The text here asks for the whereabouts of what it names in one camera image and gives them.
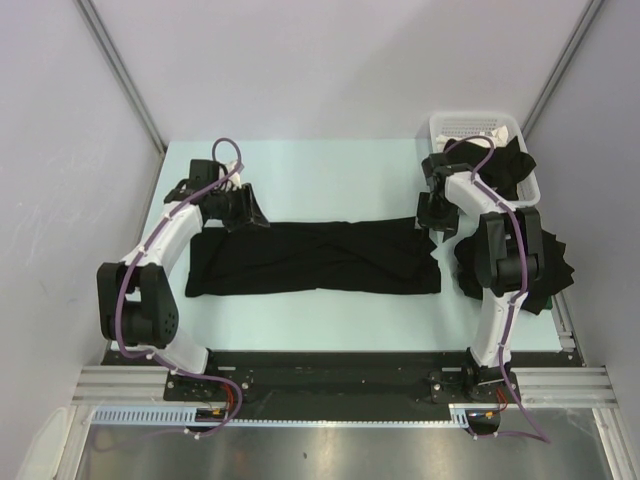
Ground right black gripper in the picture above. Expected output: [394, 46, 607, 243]
[415, 191, 461, 241]

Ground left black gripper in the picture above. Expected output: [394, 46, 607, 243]
[210, 183, 269, 233]

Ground black t shirt blue logo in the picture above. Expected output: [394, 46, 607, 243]
[185, 217, 441, 298]

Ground white plastic laundry basket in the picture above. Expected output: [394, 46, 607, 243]
[429, 111, 540, 207]

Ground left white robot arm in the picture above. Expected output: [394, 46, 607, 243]
[97, 159, 269, 400]

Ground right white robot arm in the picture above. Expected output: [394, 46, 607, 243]
[417, 153, 544, 401]

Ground black shirts in basket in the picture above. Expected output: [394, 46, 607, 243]
[445, 138, 536, 201]

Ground folded black shirt stack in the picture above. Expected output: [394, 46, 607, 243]
[454, 230, 575, 315]

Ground white cloth in basket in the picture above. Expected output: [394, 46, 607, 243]
[435, 125, 510, 152]

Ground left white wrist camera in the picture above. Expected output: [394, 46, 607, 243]
[219, 160, 244, 192]

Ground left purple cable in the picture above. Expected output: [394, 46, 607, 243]
[114, 138, 246, 441]

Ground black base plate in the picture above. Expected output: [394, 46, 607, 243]
[102, 350, 584, 434]

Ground slotted cable duct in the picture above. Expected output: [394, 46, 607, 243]
[91, 404, 498, 430]

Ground aluminium rail right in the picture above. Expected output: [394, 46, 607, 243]
[502, 142, 621, 480]

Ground right aluminium frame post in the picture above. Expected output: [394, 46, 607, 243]
[520, 0, 608, 140]

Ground aluminium frame post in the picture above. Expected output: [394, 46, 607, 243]
[74, 0, 167, 158]
[520, 0, 608, 140]

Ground left aluminium frame post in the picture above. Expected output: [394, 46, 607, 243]
[74, 0, 167, 158]

